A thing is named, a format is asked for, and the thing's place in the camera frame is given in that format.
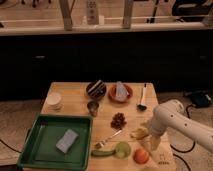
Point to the yellow banana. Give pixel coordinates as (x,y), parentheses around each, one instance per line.
(139,134)

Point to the brown grape bunch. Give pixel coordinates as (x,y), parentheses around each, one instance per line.
(118,121)

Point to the clear plastic wedge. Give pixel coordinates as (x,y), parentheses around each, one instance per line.
(121,92)

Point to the small metal cup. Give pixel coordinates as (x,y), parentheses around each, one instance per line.
(92,107)

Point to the orange tomato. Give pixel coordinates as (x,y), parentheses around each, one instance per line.
(141,156)

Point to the dark bowl with cake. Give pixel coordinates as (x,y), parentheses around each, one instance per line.
(96,90)

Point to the white paper cup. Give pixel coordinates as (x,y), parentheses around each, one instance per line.
(54,100)

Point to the grey sponge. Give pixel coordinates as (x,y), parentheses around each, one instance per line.
(66,141)

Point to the orange plate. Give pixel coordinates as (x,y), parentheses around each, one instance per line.
(112,94)

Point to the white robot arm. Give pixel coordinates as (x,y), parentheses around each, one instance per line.
(169,114)

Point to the green plastic tray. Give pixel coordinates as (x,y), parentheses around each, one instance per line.
(40,149)

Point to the green ladle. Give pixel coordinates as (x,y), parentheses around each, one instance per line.
(121,150)

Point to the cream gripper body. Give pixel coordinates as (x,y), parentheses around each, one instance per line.
(151,142)

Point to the metal fork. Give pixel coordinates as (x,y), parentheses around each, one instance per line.
(102,143)

